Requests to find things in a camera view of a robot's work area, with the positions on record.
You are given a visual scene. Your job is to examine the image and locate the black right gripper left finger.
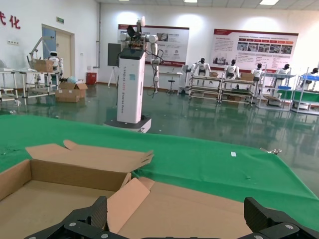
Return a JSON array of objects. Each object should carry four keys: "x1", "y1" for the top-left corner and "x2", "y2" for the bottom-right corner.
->
[{"x1": 23, "y1": 196, "x2": 118, "y2": 239}]

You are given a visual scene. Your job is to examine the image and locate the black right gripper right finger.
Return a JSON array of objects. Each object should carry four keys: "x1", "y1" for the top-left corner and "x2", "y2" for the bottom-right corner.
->
[{"x1": 239, "y1": 197, "x2": 319, "y2": 239}]

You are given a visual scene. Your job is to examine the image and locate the open brown cardboard box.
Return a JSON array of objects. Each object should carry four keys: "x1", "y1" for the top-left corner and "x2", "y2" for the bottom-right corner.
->
[
  {"x1": 106, "y1": 176, "x2": 254, "y2": 239},
  {"x1": 0, "y1": 139, "x2": 155, "y2": 239}
]

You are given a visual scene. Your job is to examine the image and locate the flat open cardboard box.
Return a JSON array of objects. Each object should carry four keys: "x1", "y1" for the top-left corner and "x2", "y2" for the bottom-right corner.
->
[{"x1": 263, "y1": 96, "x2": 284, "y2": 107}]

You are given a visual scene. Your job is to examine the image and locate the closed cardboard floor box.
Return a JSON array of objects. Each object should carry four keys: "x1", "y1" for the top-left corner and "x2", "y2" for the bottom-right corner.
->
[{"x1": 55, "y1": 89, "x2": 81, "y2": 103}]

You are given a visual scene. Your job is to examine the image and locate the open cardboard floor box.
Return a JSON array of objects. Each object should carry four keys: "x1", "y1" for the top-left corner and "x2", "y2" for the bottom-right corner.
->
[{"x1": 58, "y1": 82, "x2": 88, "y2": 99}]

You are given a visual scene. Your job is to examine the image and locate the cardboard box on rack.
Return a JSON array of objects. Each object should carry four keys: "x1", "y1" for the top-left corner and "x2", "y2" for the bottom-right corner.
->
[{"x1": 32, "y1": 59, "x2": 54, "y2": 73}]

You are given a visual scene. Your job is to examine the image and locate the green table cloth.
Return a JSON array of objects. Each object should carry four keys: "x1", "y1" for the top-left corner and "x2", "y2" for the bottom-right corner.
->
[{"x1": 0, "y1": 114, "x2": 319, "y2": 231}]

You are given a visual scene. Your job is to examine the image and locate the red bin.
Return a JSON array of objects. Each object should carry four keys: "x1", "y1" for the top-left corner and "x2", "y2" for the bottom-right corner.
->
[{"x1": 86, "y1": 71, "x2": 97, "y2": 85}]

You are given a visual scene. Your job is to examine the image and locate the black stool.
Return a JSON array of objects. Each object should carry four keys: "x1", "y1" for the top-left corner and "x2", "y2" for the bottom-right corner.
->
[{"x1": 166, "y1": 77, "x2": 176, "y2": 94}]

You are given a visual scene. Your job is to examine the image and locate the wide red white info board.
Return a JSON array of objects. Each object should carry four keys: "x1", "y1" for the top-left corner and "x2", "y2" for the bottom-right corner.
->
[{"x1": 210, "y1": 28, "x2": 299, "y2": 71}]

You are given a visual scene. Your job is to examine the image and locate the dark screen on stand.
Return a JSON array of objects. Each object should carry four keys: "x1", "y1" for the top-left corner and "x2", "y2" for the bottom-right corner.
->
[{"x1": 107, "y1": 42, "x2": 123, "y2": 88}]

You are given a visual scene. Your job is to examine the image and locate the beige door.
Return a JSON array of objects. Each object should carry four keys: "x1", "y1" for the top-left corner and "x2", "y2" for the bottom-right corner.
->
[{"x1": 41, "y1": 23, "x2": 75, "y2": 85}]

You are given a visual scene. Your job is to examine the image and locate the small white round-head robot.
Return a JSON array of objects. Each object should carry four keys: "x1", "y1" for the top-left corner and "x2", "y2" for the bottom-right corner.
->
[{"x1": 47, "y1": 51, "x2": 64, "y2": 74}]

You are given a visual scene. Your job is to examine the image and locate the white kiosk machine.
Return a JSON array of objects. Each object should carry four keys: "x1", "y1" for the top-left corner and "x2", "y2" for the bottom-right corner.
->
[{"x1": 178, "y1": 64, "x2": 192, "y2": 95}]

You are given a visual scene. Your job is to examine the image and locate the white pipe-frame shelf rack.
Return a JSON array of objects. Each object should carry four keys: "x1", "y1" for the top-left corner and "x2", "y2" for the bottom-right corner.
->
[{"x1": 256, "y1": 65, "x2": 296, "y2": 110}]

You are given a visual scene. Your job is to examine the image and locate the blue pipe-frame shelf rack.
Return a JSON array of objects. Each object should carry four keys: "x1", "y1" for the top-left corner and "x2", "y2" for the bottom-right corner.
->
[{"x1": 290, "y1": 67, "x2": 319, "y2": 115}]

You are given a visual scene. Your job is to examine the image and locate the beige pipe-frame shelf rack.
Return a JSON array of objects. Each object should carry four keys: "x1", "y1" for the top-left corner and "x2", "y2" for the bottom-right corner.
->
[
  {"x1": 220, "y1": 76, "x2": 257, "y2": 105},
  {"x1": 188, "y1": 74, "x2": 223, "y2": 102}
]

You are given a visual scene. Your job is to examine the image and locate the white wall pipe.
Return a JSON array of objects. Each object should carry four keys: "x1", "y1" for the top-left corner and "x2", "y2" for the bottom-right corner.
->
[{"x1": 95, "y1": 0, "x2": 102, "y2": 68}]

